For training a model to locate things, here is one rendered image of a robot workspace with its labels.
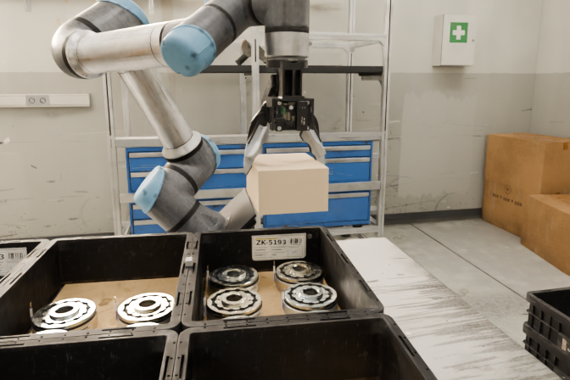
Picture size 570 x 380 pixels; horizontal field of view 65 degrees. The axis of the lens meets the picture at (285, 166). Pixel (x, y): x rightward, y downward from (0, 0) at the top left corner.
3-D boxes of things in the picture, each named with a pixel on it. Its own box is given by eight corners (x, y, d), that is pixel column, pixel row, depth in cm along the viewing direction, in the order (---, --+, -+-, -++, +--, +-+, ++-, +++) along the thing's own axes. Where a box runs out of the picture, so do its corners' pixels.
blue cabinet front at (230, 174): (131, 239, 267) (125, 147, 257) (250, 231, 282) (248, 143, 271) (131, 241, 265) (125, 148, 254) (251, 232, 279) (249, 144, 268)
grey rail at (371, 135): (110, 145, 261) (110, 136, 260) (381, 137, 295) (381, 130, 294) (108, 148, 251) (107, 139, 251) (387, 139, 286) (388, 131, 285)
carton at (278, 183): (246, 191, 89) (246, 154, 88) (304, 188, 91) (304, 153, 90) (258, 215, 74) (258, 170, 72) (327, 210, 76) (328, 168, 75)
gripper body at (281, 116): (270, 135, 72) (270, 58, 70) (261, 129, 81) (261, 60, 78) (315, 134, 74) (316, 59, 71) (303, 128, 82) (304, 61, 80)
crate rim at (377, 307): (194, 241, 100) (194, 231, 100) (324, 234, 105) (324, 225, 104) (181, 343, 61) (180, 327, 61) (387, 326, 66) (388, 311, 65)
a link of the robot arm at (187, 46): (14, 48, 91) (176, 21, 63) (56, 22, 97) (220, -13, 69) (51, 95, 98) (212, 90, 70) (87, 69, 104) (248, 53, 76)
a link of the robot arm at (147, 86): (172, 195, 129) (54, 21, 97) (202, 161, 138) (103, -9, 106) (202, 201, 123) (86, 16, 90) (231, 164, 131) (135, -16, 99)
